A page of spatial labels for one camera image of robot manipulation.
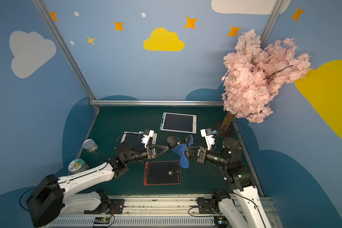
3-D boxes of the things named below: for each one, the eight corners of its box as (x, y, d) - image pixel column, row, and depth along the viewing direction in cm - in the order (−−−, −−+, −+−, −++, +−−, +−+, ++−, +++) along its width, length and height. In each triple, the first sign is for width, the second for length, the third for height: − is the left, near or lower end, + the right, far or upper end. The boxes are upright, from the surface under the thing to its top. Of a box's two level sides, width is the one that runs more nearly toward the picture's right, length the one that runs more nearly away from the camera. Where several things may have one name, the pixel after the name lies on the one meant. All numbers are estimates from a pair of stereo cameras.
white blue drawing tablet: (160, 130, 110) (160, 128, 108) (163, 114, 121) (163, 112, 118) (196, 133, 109) (196, 131, 106) (196, 117, 119) (196, 115, 117)
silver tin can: (85, 153, 96) (80, 148, 91) (89, 143, 101) (85, 138, 96) (96, 153, 97) (92, 148, 91) (99, 143, 101) (96, 138, 96)
